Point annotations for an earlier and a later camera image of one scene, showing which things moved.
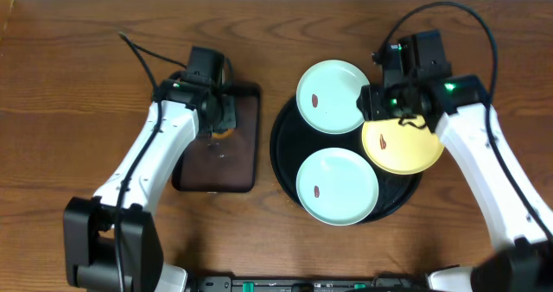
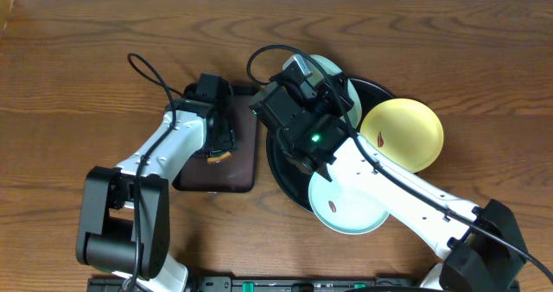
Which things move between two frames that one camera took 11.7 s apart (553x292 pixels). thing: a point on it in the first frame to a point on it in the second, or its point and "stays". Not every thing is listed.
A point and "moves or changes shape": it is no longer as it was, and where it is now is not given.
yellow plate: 399,149 stays
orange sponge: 220,136 moves or changes shape
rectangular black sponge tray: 229,165 stays
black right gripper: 372,107 to 327,89
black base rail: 380,283 stays
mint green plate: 336,186 moves or changes shape
